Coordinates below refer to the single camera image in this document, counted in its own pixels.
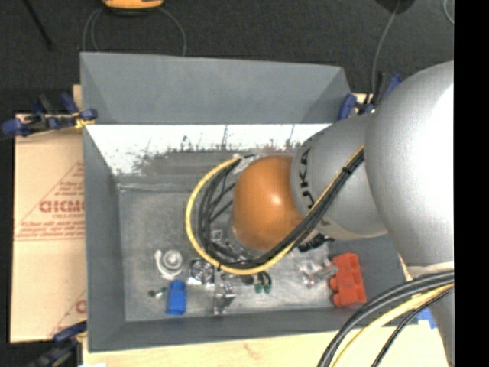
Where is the clear glass cup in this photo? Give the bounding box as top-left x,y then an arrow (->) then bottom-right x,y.
187,257 -> 215,287

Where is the blue toy brick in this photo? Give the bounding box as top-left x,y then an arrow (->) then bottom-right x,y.
165,279 -> 188,316

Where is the clear plastic piece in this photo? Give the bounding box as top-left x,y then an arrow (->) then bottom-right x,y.
299,258 -> 339,289

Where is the red toy brick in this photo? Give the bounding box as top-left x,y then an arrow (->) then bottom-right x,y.
329,252 -> 368,308

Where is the grey metal bin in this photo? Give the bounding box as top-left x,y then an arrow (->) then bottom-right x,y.
79,51 -> 406,351

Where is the brown cardboard board, red print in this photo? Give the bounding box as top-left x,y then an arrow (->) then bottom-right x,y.
9,127 -> 88,344

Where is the black cylinder on white bracket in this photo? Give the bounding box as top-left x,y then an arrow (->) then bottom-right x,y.
296,233 -> 334,254

